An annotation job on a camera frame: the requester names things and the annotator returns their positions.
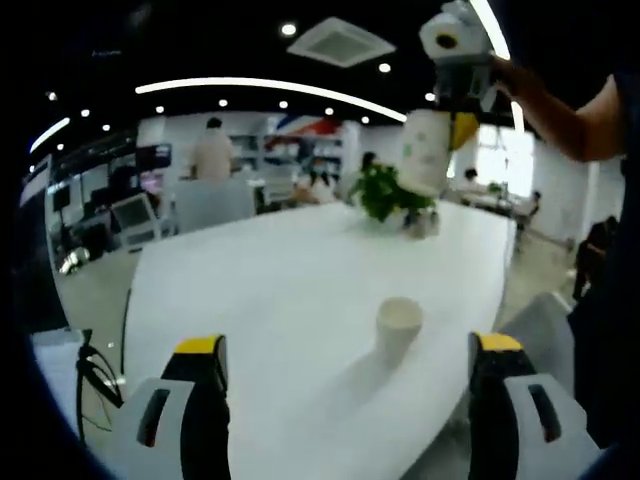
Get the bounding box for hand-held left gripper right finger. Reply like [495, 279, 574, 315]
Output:
[467, 330, 602, 480]

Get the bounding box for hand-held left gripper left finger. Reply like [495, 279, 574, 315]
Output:
[109, 333, 233, 480]

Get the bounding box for white paper cup green print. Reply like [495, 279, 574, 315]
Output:
[375, 295, 425, 363]
[399, 109, 452, 195]

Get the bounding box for straight ceiling light strip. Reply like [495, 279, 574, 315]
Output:
[468, 0, 527, 135]

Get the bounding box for potted green plant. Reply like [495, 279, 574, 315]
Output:
[347, 163, 440, 226]

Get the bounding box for small glass jar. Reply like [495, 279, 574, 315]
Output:
[402, 209, 442, 243]

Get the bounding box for black tripod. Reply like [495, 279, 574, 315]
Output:
[74, 326, 127, 442]

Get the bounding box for ceiling air conditioner vent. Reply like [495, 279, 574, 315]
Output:
[286, 15, 398, 69]

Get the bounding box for white table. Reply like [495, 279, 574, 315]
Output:
[122, 199, 517, 480]

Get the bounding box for long curved light strip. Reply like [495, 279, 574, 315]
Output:
[134, 76, 410, 124]

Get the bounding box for white desktop machine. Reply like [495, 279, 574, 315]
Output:
[110, 194, 165, 252]

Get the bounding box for grey desk partition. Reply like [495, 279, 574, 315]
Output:
[171, 179, 257, 235]

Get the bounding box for red blue wall graphic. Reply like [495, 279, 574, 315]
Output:
[264, 115, 347, 150]

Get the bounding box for white wall shelves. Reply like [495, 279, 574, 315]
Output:
[232, 134, 347, 182]

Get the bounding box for wall screen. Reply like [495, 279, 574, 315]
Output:
[136, 143, 175, 170]

